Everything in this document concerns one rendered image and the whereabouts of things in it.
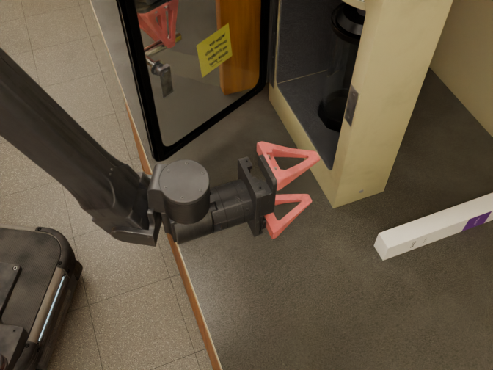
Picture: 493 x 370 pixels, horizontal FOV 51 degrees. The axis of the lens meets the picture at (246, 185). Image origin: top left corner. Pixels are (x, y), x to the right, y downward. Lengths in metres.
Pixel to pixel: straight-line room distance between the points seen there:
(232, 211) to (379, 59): 0.29
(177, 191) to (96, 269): 1.50
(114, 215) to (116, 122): 1.87
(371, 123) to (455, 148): 0.36
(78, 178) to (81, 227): 1.59
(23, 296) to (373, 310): 1.20
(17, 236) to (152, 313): 0.54
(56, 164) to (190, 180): 0.14
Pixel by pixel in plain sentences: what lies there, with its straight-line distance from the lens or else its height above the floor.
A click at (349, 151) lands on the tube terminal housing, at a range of 0.87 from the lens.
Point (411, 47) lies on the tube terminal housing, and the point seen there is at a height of 1.30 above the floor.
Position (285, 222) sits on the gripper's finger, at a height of 1.15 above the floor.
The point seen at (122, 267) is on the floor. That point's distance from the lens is 2.04.
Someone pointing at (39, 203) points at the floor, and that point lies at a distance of 2.30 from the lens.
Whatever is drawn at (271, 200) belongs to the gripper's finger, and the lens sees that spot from 0.65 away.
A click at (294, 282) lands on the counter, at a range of 0.92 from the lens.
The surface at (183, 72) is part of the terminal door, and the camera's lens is 0.91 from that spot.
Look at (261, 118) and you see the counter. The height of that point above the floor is 0.94.
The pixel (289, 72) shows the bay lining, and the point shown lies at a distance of 1.10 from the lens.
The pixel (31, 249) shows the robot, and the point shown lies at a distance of 1.89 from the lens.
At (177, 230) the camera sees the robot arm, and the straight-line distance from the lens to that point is 0.65.
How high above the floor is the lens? 1.76
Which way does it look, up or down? 54 degrees down
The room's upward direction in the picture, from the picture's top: straight up
